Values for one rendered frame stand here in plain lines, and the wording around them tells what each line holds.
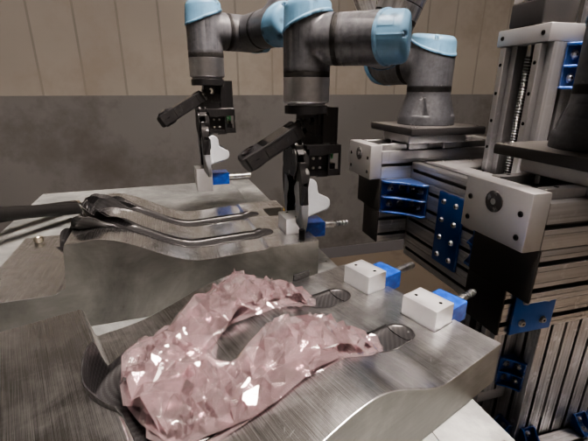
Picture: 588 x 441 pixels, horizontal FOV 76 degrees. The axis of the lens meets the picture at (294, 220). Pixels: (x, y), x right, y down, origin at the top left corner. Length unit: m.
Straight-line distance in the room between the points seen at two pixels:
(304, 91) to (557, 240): 0.44
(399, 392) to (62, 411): 0.26
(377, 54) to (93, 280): 0.52
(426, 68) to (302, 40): 0.54
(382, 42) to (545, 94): 0.46
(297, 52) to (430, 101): 0.55
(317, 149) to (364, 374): 0.39
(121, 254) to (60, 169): 1.86
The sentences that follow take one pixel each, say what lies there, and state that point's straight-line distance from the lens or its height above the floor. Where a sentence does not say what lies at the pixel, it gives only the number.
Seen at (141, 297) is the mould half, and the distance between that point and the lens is 0.62.
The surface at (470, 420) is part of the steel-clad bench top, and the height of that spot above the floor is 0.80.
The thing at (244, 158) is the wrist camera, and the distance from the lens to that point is 0.62.
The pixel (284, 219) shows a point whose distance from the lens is 0.66.
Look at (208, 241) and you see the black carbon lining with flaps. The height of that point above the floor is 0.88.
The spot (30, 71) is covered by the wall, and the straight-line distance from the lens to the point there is 2.43.
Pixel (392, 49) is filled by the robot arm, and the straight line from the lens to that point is 0.60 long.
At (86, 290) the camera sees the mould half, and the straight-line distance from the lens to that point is 0.62.
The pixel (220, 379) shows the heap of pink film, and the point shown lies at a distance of 0.35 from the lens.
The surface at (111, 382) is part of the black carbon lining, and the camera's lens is 0.43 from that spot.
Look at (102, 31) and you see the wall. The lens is 2.36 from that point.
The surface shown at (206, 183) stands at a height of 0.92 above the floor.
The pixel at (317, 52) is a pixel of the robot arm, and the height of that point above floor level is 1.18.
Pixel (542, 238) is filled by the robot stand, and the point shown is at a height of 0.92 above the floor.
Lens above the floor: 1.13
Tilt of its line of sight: 19 degrees down
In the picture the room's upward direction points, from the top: straight up
